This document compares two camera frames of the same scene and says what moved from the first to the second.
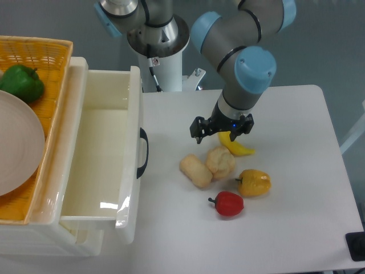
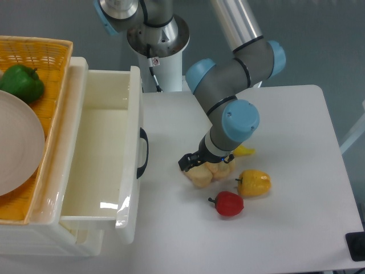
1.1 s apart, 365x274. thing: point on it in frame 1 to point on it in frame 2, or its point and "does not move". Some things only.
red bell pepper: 228,203 does not move
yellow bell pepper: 252,182 does not move
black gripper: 201,127 to 204,154
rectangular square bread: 198,173 does not move
